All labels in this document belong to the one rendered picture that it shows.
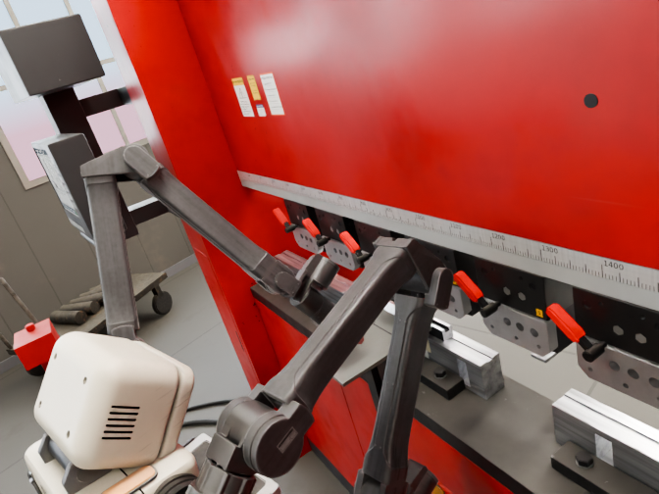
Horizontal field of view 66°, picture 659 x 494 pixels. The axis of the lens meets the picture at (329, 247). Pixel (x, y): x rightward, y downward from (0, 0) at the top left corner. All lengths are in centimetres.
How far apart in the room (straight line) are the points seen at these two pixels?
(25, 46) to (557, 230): 164
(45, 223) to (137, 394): 390
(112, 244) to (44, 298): 363
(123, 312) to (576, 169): 81
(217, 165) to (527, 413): 129
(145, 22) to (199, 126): 36
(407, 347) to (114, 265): 57
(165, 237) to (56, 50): 321
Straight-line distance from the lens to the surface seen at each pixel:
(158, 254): 497
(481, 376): 119
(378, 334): 128
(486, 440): 115
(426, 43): 89
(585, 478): 105
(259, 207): 198
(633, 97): 70
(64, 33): 197
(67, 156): 192
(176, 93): 186
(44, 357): 271
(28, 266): 461
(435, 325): 126
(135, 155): 107
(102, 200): 108
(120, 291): 106
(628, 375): 89
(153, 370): 77
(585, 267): 82
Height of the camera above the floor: 170
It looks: 23 degrees down
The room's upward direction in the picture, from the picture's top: 17 degrees counter-clockwise
